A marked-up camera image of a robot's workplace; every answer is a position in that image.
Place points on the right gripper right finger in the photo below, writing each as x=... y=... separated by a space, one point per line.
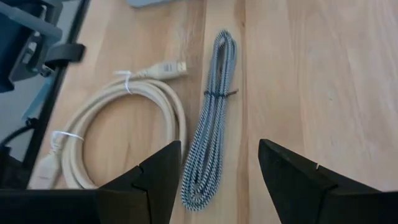
x=295 y=193

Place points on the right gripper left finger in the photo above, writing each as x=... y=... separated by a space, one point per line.
x=140 y=199

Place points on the blue-grey clamp fixture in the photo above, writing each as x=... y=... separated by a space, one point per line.
x=18 y=37

